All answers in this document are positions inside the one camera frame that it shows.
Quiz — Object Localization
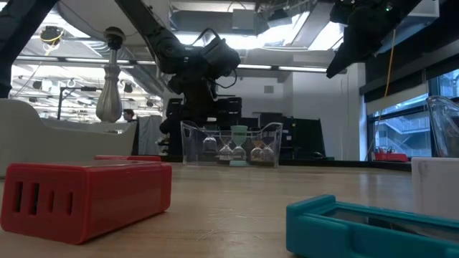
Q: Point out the large clear plastic bin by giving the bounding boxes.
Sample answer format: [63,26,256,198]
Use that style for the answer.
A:
[425,95,459,158]

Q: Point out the red tool case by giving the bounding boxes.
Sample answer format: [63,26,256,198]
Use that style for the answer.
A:
[374,150,410,163]

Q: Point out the black hourglass blue sand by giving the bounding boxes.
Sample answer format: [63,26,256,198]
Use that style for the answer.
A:
[202,125,219,155]

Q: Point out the teal sand hourglass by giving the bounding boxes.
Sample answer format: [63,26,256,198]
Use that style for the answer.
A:
[229,125,249,168]

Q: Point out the black hourglass orange sand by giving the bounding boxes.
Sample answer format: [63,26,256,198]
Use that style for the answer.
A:
[250,138,265,162]

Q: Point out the person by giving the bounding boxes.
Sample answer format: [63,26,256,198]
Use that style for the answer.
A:
[122,108,139,125]

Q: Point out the white covered cabinet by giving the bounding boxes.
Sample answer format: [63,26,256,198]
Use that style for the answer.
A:
[138,115,164,156]

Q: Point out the black hourglass purple sand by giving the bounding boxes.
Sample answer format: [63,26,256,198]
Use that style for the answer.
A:
[261,138,276,162]

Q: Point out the white shade table lamp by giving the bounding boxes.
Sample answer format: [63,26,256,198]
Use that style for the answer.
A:
[57,0,173,124]

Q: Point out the black hourglass pale sand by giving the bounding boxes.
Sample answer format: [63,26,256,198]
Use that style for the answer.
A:
[218,128,234,161]

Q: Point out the black storage cabinet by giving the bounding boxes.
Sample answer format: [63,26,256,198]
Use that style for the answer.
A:
[257,113,326,158]

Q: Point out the small clear plastic bin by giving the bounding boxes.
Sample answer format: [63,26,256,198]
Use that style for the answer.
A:
[180,120,284,169]

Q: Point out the red USB wall charger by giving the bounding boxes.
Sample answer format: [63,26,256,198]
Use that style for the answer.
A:
[0,160,173,246]

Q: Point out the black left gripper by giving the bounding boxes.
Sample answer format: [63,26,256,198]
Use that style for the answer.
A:
[167,67,219,125]

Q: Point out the black frame rail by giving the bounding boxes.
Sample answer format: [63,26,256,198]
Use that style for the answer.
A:
[157,153,412,172]

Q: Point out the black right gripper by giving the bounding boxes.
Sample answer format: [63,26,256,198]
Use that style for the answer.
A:
[326,6,414,79]

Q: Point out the yellow hanging cable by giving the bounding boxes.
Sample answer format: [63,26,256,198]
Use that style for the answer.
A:
[383,28,397,97]

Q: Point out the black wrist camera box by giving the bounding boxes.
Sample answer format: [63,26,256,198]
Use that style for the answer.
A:
[199,35,242,80]

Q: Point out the black background stand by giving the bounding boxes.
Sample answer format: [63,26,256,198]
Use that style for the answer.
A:
[56,85,98,121]

